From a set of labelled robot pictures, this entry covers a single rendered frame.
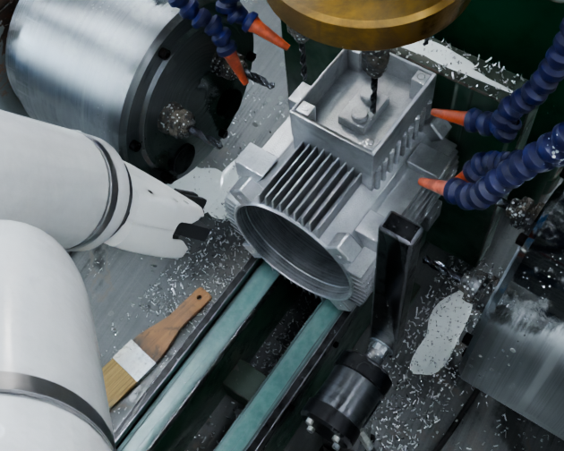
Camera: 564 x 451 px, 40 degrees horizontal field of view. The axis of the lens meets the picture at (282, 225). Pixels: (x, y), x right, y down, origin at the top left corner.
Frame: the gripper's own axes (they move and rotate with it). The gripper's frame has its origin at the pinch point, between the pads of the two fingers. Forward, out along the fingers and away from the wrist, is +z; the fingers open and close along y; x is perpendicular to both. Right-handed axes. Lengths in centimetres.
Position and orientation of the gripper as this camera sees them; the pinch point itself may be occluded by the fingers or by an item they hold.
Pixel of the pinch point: (183, 209)
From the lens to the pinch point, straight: 71.0
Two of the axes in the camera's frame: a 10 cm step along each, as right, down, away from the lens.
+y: 8.1, 4.8, -3.3
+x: 4.6, -8.8, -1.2
